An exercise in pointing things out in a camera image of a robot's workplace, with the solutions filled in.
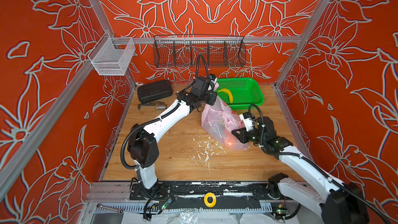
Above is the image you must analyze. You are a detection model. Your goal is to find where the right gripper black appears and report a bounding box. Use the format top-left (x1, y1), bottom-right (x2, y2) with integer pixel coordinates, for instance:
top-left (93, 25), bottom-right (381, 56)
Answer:
top-left (232, 126), bottom-right (267, 145)

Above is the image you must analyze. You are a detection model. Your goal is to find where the pink plastic bag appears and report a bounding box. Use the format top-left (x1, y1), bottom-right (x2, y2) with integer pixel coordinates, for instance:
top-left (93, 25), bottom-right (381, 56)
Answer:
top-left (201, 97), bottom-right (249, 150)

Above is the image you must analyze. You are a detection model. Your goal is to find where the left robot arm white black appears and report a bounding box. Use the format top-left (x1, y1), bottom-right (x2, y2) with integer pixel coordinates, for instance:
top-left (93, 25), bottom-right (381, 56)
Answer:
top-left (120, 74), bottom-right (218, 190)

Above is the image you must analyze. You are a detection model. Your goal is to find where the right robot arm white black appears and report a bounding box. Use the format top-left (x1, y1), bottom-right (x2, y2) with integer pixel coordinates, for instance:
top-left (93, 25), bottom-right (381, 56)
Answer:
top-left (232, 113), bottom-right (370, 224)

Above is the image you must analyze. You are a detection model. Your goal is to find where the yellow banana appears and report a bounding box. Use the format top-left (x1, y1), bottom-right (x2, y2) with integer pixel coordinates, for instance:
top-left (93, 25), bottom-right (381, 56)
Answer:
top-left (217, 88), bottom-right (234, 104)

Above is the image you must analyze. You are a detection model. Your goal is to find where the metal clamp fitting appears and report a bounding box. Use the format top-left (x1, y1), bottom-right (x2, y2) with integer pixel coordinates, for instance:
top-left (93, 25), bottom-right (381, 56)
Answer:
top-left (137, 101), bottom-right (167, 111)

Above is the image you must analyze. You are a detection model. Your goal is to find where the green plastic basket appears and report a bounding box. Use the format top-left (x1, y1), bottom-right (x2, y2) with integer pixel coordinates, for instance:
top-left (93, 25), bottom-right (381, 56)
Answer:
top-left (217, 78), bottom-right (264, 111)

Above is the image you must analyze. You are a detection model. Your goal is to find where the black plastic case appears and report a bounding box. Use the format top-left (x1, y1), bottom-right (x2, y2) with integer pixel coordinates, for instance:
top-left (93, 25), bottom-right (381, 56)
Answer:
top-left (137, 80), bottom-right (173, 103)

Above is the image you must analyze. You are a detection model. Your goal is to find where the yellow tape roll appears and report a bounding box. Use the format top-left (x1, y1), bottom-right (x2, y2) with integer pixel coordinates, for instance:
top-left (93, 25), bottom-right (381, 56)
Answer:
top-left (204, 192), bottom-right (217, 208)

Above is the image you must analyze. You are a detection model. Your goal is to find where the metal wrench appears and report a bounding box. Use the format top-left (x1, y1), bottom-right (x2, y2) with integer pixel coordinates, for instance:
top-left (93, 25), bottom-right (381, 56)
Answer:
top-left (96, 203), bottom-right (124, 215)

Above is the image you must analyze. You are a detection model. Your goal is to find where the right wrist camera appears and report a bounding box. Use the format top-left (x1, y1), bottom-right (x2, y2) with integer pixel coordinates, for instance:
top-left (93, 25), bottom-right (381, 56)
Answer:
top-left (239, 112), bottom-right (255, 132)

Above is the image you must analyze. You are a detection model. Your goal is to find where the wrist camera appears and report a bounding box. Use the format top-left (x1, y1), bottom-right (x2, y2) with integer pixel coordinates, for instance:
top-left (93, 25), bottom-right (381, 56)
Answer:
top-left (239, 112), bottom-right (255, 132)
top-left (209, 74), bottom-right (219, 91)

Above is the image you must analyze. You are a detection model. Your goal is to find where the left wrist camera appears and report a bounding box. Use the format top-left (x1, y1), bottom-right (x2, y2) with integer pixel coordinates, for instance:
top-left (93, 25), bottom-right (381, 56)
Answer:
top-left (209, 74), bottom-right (219, 91)

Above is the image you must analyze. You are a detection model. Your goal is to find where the black wire wall basket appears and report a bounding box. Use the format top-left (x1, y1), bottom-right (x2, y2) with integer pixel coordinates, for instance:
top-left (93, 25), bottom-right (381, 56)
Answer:
top-left (153, 34), bottom-right (247, 68)

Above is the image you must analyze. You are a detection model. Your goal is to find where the clear plastic wall bin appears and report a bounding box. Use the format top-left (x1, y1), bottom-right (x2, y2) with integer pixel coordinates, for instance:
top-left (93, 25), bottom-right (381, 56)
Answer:
top-left (88, 32), bottom-right (136, 76)

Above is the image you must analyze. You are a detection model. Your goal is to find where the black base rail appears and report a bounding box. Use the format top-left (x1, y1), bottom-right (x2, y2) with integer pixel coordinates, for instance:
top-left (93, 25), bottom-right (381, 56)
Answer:
top-left (130, 179), bottom-right (297, 213)

